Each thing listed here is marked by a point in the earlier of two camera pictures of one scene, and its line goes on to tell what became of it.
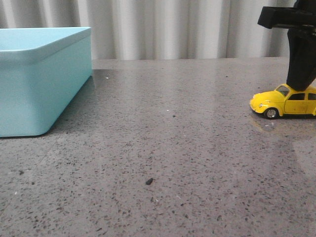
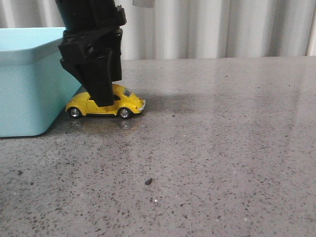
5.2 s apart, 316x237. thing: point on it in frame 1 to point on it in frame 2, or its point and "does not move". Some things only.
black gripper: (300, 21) to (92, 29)
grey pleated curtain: (158, 29) does not move
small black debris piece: (149, 181) does not move
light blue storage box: (42, 71) does not move
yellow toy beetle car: (285, 101) to (125, 103)
